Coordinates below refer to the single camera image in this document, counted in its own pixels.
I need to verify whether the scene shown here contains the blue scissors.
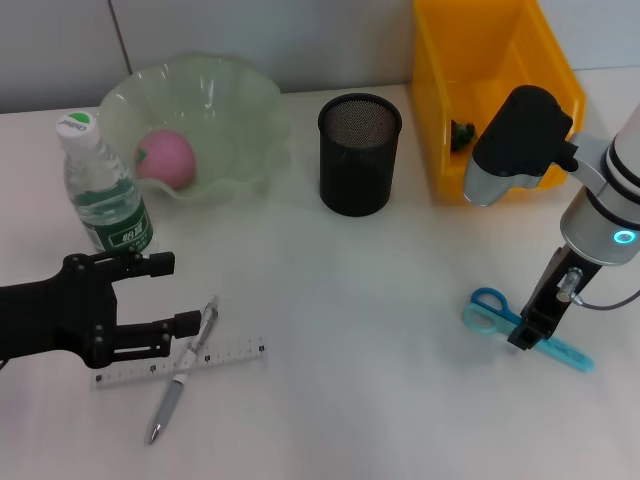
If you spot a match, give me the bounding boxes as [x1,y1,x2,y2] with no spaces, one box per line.
[462,285,596,374]

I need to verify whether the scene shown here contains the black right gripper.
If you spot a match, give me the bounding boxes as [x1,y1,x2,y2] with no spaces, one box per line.
[507,243,604,352]

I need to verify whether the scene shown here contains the pink toy peach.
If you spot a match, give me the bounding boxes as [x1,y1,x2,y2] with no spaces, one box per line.
[134,128,196,190]

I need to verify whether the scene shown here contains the yellow plastic bin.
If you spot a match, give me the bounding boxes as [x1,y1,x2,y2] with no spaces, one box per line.
[412,0,586,195]

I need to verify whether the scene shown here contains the grey clear ballpoint pen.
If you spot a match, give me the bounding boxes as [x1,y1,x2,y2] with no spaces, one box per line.
[144,294,221,446]

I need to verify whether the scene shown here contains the clear plastic ruler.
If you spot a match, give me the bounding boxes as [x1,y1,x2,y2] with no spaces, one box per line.
[90,335,268,391]

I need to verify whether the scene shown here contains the clear green-label water bottle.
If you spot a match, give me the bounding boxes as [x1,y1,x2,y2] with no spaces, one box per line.
[54,112,155,255]

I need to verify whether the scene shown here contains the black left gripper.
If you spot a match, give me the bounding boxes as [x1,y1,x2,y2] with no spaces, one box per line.
[0,248,202,369]

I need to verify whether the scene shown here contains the black mesh pen holder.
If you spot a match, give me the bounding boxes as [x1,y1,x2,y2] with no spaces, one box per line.
[317,92,404,218]

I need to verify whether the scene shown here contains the pale green wavy bowl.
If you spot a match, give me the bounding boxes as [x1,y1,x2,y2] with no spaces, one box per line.
[94,50,294,202]

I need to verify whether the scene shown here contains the green plastic wrapper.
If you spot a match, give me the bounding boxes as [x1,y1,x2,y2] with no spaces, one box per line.
[451,118,476,150]

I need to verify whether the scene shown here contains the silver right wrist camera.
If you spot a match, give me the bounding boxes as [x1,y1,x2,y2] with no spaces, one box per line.
[462,84,576,209]

